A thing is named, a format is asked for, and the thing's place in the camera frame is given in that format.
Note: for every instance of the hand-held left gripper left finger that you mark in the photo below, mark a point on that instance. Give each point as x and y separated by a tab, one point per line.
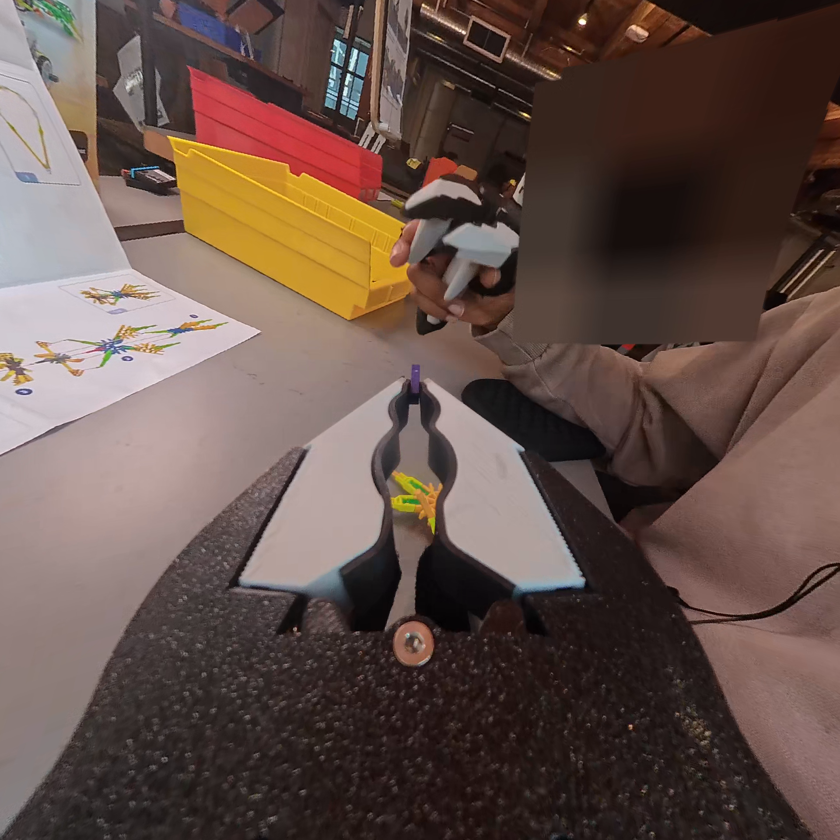
308	525

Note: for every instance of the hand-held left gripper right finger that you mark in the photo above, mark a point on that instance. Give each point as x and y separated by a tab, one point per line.
512	525

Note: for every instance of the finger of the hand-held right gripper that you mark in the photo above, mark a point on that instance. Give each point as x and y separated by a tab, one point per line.
436	200
485	243

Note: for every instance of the toy construction model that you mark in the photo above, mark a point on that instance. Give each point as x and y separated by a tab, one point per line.
420	499

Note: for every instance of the purple toy connector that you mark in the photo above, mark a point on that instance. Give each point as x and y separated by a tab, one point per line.
415	380

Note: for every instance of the yellow plastic bin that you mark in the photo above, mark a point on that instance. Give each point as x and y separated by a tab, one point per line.
275	223

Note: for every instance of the person's right forearm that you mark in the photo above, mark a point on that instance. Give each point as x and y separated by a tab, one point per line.
623	407

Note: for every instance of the grey desk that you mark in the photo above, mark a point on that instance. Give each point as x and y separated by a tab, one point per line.
197	446

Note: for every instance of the person's right hand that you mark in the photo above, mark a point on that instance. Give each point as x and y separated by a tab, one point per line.
430	285

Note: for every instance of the orange chair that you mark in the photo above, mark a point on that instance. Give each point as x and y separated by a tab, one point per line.
438	172

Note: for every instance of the black padded cushion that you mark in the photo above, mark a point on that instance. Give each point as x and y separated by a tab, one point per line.
531	420

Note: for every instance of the white hanging banner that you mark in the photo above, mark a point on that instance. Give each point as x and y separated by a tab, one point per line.
392	72

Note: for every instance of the dark paned window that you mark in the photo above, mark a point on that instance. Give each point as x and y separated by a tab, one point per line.
346	72

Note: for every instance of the stack of red bins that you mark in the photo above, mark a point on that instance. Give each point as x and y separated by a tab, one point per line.
282	131

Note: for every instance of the person's beige hoodie torso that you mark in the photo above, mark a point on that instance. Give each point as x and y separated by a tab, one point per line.
774	459

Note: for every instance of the black device with blue light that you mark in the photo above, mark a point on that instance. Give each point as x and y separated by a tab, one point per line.
149	180

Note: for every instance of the blue storage bins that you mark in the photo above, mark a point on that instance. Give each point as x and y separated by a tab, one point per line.
210	19

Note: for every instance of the toy instruction sheet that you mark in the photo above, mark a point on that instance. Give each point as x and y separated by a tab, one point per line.
65	328

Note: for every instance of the printed paper sheet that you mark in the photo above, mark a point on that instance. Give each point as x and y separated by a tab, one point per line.
138	85

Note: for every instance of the silver ventilation duct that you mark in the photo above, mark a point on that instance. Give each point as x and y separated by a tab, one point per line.
525	62

